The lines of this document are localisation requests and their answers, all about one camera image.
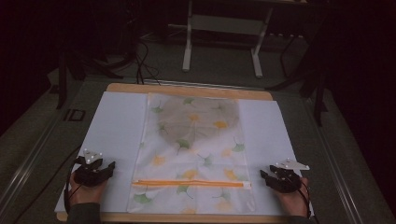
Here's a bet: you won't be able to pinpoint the person's left hand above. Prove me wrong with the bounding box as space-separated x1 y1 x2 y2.
68 172 108 208

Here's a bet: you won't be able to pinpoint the black floor socket plate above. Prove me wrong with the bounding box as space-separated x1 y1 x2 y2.
63 108 87 122

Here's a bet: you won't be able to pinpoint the white table sheet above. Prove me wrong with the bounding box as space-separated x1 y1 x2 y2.
54 91 315 217

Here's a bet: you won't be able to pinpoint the black floor cables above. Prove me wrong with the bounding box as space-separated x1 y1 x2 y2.
132 38 163 86

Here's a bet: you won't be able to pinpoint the person's right hand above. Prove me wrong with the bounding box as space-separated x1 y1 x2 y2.
274 176 310 217

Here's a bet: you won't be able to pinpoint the white metal table frame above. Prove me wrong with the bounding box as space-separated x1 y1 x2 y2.
181 0 276 79

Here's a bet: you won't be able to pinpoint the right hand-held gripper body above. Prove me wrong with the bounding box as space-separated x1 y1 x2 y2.
269 158 311 194

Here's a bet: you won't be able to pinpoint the white leaf-print mesh laundry bag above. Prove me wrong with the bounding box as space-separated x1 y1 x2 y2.
126 91 256 216

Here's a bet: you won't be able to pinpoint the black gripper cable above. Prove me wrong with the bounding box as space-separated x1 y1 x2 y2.
297 179 316 219
63 156 82 216

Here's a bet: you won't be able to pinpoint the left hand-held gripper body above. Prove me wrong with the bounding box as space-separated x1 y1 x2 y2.
74 148 108 189

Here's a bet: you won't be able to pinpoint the black metal stand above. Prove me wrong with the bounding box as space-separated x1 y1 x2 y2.
55 43 125 110
265 27 332 127

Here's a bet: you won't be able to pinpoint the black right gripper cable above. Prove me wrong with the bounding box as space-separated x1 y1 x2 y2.
297 179 316 219

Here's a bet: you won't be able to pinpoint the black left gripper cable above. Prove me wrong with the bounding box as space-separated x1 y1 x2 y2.
63 156 82 216

